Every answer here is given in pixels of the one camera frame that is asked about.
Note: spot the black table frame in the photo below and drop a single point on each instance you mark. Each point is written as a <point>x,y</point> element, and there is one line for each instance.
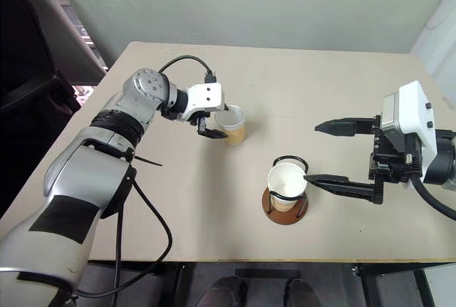
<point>384,268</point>

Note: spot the dark chair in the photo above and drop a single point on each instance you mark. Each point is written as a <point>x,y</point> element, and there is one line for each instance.
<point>28,100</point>

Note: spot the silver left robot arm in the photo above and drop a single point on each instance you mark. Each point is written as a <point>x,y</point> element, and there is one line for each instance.
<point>89,179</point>

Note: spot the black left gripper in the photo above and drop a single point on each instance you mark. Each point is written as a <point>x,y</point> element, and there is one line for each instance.
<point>201,122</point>

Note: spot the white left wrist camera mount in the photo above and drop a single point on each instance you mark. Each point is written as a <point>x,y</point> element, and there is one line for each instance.
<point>208,95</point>

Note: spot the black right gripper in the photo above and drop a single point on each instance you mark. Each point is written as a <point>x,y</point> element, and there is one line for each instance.
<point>390,164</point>

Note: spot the white and brown paper cup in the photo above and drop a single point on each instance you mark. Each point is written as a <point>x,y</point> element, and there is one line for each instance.
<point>286,182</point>
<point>235,132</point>

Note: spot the black zip tie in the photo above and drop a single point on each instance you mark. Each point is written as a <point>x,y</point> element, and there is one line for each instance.
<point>147,161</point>

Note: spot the grey slanted panel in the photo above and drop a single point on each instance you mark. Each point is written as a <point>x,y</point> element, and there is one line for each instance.
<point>67,36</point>

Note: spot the dark rounded shape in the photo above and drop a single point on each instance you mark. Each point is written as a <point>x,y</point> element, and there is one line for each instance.
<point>222,292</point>
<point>303,294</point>

